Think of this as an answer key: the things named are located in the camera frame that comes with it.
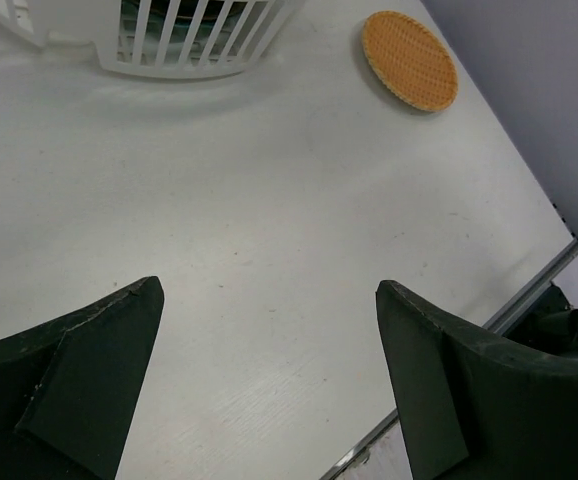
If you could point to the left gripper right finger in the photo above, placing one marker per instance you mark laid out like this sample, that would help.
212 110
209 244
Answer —
473 404

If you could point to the white plastic basket bin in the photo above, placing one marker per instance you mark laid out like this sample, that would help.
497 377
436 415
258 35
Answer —
164 40

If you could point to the orange woven round plate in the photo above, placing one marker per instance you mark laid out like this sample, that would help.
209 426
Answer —
410 61

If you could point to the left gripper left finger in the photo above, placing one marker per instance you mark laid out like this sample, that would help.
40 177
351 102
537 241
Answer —
69 387

